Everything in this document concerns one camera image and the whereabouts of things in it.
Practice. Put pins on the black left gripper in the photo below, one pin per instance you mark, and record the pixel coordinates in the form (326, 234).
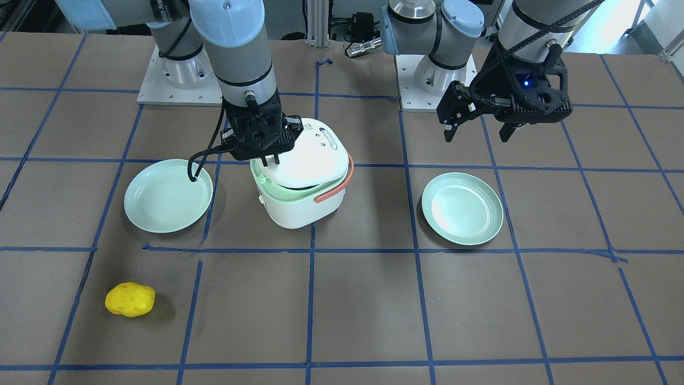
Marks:
(494, 80)

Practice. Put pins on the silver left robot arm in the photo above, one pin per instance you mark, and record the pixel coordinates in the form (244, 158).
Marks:
(447, 32)

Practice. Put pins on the light green plate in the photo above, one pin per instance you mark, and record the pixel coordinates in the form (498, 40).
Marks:
(162, 199)
(462, 208)

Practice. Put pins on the aluminium frame post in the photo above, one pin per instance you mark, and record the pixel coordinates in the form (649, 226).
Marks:
(317, 15)

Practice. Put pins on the white rice cooker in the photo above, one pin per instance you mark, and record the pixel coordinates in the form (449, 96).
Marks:
(309, 182)

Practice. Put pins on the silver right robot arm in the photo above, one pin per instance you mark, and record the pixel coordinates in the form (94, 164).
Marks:
(232, 33)

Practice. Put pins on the yellow toy potato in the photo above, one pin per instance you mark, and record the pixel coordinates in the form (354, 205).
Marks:
(130, 299)

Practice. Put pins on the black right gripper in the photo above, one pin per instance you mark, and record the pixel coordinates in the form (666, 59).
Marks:
(293, 126)

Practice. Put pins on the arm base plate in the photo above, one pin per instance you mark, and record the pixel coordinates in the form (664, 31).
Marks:
(190, 82)
(422, 83)

